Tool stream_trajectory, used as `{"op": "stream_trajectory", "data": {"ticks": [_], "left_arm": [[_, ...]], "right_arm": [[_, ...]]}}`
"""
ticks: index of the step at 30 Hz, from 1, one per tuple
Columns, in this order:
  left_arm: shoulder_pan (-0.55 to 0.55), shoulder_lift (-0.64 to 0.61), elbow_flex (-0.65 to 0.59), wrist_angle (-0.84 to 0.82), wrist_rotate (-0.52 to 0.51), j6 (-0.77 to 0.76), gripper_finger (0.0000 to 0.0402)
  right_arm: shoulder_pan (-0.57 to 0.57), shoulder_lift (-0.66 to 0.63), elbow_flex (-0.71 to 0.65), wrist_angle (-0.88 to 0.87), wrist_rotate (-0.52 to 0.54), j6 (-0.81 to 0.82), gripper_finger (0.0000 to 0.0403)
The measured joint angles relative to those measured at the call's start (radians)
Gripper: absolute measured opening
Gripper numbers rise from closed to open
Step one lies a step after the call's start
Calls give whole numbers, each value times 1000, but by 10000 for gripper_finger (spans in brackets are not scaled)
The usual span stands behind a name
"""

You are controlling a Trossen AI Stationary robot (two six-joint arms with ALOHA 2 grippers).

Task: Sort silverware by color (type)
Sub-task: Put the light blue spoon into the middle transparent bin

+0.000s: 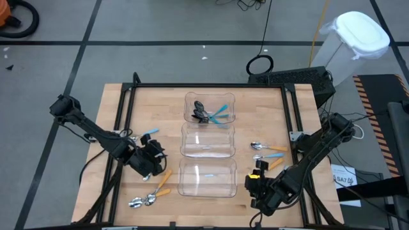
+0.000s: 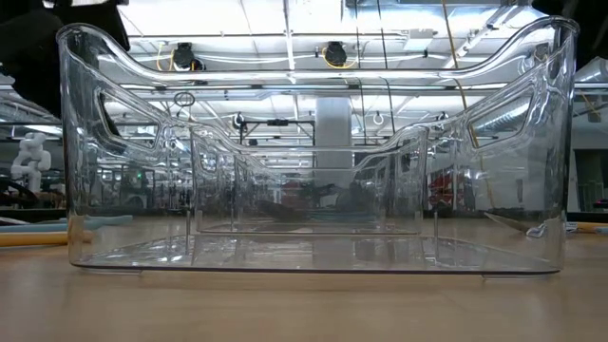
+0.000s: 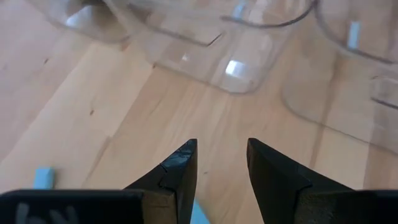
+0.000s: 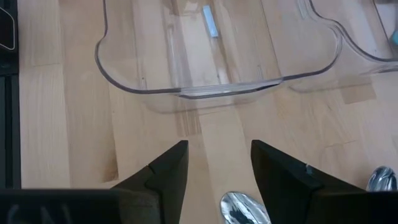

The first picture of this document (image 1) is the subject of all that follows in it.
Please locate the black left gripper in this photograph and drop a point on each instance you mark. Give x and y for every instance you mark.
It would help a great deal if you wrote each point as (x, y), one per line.
(147, 156)

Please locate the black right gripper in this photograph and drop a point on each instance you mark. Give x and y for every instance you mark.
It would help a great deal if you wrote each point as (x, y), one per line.
(265, 191)

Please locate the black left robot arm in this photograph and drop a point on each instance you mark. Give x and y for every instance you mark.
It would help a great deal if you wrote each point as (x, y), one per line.
(96, 132)

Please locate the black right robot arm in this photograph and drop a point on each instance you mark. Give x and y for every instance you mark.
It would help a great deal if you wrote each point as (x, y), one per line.
(313, 143)

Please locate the yellow tape tag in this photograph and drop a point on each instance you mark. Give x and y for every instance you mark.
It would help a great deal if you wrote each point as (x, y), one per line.
(254, 175)

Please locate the clear plastic bin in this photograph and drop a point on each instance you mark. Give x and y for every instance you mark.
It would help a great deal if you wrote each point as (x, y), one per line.
(207, 137)
(207, 187)
(220, 97)

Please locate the white paper sign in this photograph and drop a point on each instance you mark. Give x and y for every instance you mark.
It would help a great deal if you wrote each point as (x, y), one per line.
(343, 179)

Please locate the dark grey equipment stand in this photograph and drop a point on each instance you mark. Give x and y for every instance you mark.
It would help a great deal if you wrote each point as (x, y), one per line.
(399, 127)

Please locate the black hazard-striped floor mat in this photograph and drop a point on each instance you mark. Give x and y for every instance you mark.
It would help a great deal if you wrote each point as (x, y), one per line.
(380, 92)

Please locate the black floor scrap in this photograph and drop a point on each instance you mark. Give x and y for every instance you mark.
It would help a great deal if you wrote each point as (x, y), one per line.
(9, 67)

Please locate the white lidded trash bin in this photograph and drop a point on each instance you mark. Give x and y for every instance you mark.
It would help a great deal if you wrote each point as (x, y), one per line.
(361, 35)

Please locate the orange vacuum cleaner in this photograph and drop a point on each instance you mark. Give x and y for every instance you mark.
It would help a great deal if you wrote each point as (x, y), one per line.
(4, 12)

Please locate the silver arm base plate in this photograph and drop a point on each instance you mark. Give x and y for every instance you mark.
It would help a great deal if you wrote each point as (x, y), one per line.
(92, 138)
(295, 135)

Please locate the black aluminium table frame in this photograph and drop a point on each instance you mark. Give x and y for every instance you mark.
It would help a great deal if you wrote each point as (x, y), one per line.
(207, 85)

